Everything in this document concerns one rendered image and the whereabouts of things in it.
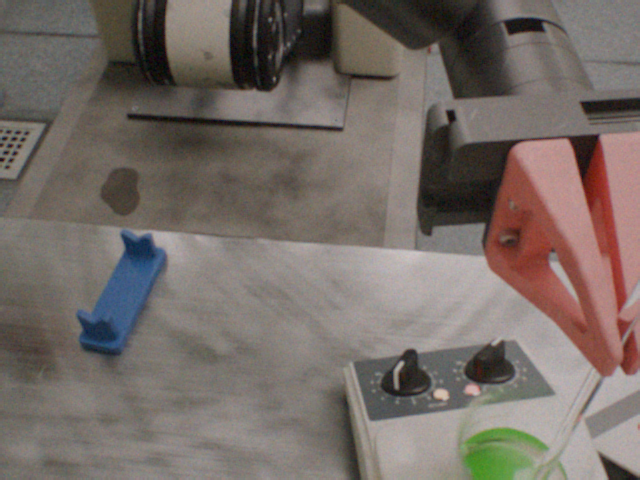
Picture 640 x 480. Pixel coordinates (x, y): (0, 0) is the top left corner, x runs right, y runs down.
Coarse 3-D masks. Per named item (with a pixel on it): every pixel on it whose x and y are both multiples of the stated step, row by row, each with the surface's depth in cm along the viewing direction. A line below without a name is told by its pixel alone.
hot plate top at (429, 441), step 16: (448, 416) 41; (384, 432) 40; (400, 432) 40; (416, 432) 40; (432, 432) 40; (448, 432) 40; (384, 448) 40; (400, 448) 39; (416, 448) 39; (432, 448) 39; (448, 448) 39; (384, 464) 39; (400, 464) 39; (416, 464) 39; (432, 464) 39; (448, 464) 39
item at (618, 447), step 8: (632, 424) 48; (624, 432) 48; (632, 432) 47; (616, 440) 47; (624, 440) 47; (632, 440) 47; (616, 448) 46; (624, 448) 46; (632, 448) 46; (624, 456) 45; (632, 456) 45; (632, 464) 44
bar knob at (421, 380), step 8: (408, 352) 47; (416, 352) 47; (400, 360) 46; (408, 360) 46; (416, 360) 47; (392, 368) 45; (400, 368) 45; (408, 368) 45; (416, 368) 47; (384, 376) 47; (392, 376) 45; (400, 376) 45; (408, 376) 45; (416, 376) 46; (424, 376) 46; (384, 384) 46; (392, 384) 45; (400, 384) 45; (408, 384) 46; (416, 384) 45; (424, 384) 45; (392, 392) 45; (400, 392) 45; (408, 392) 45; (416, 392) 45
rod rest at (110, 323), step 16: (128, 240) 58; (144, 240) 57; (128, 256) 59; (144, 256) 59; (160, 256) 59; (128, 272) 58; (144, 272) 58; (112, 288) 57; (128, 288) 57; (144, 288) 57; (96, 304) 56; (112, 304) 56; (128, 304) 56; (80, 320) 53; (96, 320) 53; (112, 320) 53; (128, 320) 55; (80, 336) 54; (96, 336) 54; (112, 336) 53; (128, 336) 55; (112, 352) 54
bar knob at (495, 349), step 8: (488, 344) 47; (496, 344) 46; (504, 344) 47; (480, 352) 46; (488, 352) 46; (496, 352) 46; (504, 352) 47; (472, 360) 48; (480, 360) 45; (488, 360) 45; (496, 360) 46; (504, 360) 47; (472, 368) 46; (480, 368) 45; (488, 368) 46; (496, 368) 46; (504, 368) 46; (512, 368) 46; (472, 376) 46; (480, 376) 45; (488, 376) 46; (496, 376) 45; (504, 376) 45; (512, 376) 46
